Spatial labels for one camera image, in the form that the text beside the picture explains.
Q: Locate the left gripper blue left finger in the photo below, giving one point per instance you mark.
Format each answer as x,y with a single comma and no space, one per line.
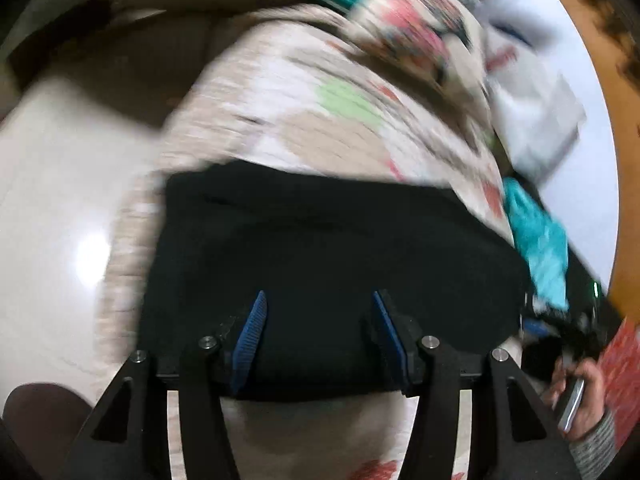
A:
126,434

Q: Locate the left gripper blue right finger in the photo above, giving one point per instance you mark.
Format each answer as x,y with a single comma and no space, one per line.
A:
513,435

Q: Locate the black pants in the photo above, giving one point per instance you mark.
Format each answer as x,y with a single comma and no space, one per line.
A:
318,249

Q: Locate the grey knit sleeve forearm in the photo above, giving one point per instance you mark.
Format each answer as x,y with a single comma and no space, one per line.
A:
594,452

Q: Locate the teal cartoon fleece blanket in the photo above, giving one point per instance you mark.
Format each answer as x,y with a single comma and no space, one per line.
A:
541,241

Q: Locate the white paper shopping bag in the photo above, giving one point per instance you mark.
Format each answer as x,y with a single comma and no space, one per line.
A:
531,50

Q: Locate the floral lady print pillow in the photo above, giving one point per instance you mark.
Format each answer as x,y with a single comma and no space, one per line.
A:
439,42

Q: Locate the heart pattern quilted bedspread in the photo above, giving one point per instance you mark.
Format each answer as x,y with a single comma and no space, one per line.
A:
284,91

